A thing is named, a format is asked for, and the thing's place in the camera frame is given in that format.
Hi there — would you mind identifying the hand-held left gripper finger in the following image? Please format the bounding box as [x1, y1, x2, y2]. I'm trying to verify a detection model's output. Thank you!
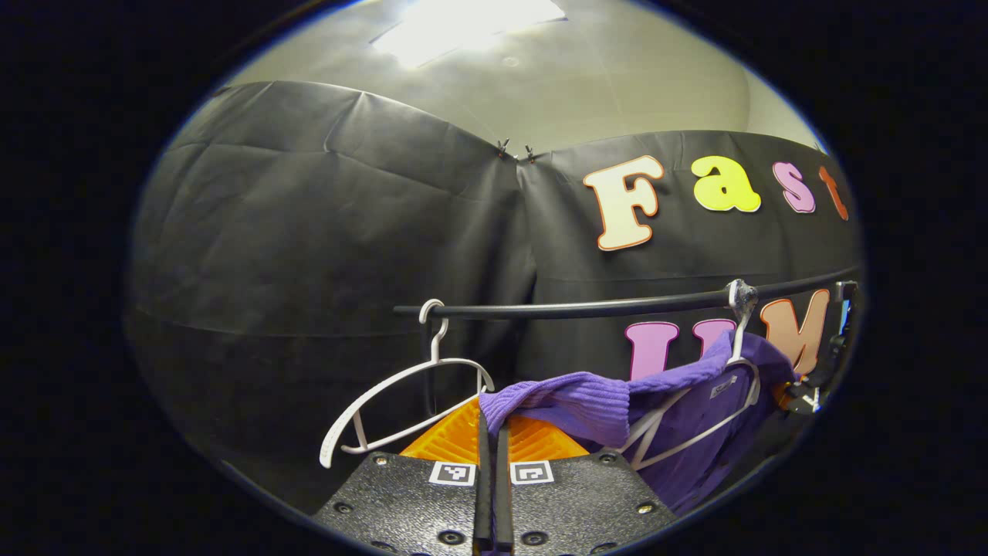
[494, 413, 678, 556]
[313, 398, 495, 556]

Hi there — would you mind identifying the purple ribbed shirt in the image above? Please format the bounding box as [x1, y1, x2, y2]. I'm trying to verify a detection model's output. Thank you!
[479, 331, 800, 517]

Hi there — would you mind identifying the white plastic hanger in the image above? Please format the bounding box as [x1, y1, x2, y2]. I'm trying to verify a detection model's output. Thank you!
[319, 299, 496, 470]
[617, 278, 763, 472]

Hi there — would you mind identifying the black clothes rack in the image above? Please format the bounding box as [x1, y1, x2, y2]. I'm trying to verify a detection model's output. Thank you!
[394, 265, 862, 418]

